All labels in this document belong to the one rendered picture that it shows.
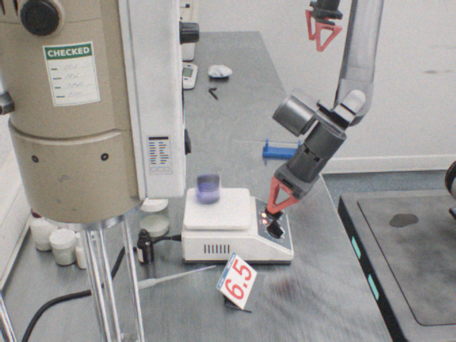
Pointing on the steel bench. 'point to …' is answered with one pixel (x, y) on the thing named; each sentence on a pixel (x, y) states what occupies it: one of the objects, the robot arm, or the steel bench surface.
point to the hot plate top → (220, 212)
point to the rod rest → (278, 151)
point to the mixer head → (95, 105)
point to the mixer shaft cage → (110, 286)
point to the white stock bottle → (41, 231)
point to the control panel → (270, 223)
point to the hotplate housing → (232, 245)
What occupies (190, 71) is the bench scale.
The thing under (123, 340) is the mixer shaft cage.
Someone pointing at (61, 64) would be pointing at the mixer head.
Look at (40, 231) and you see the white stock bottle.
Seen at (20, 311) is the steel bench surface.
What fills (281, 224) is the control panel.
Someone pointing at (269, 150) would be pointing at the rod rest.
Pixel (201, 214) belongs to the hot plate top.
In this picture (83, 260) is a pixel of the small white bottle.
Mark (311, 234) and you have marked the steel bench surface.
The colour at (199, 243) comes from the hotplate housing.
